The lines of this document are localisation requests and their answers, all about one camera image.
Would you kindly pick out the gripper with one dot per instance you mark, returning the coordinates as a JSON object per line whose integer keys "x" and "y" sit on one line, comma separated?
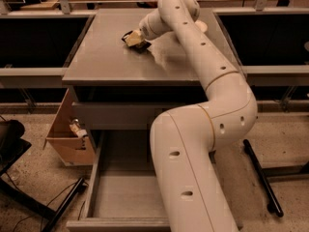
{"x": 144, "y": 31}

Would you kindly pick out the black rxbar chocolate wrapper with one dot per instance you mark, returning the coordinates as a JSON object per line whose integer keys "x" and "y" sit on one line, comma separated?
{"x": 141, "y": 47}

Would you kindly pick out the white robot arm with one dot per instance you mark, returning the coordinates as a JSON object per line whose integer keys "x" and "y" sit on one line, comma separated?
{"x": 182, "y": 138}

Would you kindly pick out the grey drawer cabinet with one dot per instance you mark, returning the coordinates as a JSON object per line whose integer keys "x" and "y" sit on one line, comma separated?
{"x": 104, "y": 69}

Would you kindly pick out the closed grey top drawer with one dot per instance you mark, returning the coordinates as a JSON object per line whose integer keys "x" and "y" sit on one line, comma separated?
{"x": 119, "y": 115}

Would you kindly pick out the open grey middle drawer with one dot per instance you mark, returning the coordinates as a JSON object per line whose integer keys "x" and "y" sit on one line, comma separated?
{"x": 123, "y": 194}

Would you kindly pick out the wooden box on floor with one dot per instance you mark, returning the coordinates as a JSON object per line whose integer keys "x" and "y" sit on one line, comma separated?
{"x": 71, "y": 148}

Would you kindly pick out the black chair base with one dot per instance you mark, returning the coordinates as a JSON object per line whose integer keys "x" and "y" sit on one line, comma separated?
{"x": 12, "y": 147}

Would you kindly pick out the black stand leg left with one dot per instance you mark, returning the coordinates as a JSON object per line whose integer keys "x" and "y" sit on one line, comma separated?
{"x": 75, "y": 188}

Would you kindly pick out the black stand leg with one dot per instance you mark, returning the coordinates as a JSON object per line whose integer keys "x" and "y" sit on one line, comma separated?
{"x": 273, "y": 205}
{"x": 75, "y": 188}

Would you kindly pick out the black stand leg right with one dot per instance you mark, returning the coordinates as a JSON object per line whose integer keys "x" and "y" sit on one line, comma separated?
{"x": 273, "y": 205}

